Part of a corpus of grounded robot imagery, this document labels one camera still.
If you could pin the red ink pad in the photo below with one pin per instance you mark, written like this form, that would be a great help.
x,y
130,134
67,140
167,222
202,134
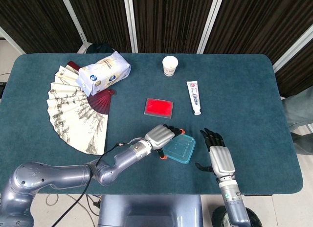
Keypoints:
x,y
159,107

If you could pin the teal felt table cover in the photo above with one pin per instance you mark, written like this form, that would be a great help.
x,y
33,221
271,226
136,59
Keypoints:
x,y
244,114

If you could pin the wide white partition post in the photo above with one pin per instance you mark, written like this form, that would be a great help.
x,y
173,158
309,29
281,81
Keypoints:
x,y
211,19

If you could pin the white toothpaste tube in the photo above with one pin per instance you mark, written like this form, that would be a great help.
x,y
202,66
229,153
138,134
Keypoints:
x,y
194,97

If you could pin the black round wheel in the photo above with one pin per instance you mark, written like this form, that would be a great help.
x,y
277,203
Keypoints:
x,y
217,217

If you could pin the white paper cup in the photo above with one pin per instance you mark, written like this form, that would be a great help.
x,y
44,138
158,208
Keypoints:
x,y
170,65

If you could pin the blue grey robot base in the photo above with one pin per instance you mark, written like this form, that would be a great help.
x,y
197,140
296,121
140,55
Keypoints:
x,y
151,210

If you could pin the slim white partition post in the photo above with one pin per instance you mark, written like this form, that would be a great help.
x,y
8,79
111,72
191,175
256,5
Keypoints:
x,y
73,19

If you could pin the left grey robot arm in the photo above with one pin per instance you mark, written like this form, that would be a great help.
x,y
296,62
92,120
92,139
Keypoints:
x,y
61,173

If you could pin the double white partition post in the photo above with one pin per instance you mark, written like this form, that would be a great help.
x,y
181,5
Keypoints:
x,y
130,21

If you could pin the painted paper folding fan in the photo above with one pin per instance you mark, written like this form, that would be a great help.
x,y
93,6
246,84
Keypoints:
x,y
73,114

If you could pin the dark backpack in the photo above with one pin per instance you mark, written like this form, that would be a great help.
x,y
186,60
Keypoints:
x,y
100,49

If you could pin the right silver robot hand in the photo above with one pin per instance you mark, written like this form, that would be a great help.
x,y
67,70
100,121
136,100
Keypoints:
x,y
222,161

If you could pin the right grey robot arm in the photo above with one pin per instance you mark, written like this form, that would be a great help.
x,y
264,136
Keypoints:
x,y
232,200

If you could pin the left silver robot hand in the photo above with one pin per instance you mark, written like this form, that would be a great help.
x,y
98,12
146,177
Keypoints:
x,y
159,136

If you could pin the person's grey trouser leg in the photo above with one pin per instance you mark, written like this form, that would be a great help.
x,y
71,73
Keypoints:
x,y
299,109

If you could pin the white tissue pack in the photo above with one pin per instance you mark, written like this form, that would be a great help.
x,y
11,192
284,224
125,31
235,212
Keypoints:
x,y
105,70

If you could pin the clear plastic container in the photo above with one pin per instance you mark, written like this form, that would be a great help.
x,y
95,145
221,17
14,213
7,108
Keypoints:
x,y
179,147

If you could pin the teal container lid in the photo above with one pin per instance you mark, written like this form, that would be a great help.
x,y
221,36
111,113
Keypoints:
x,y
185,156

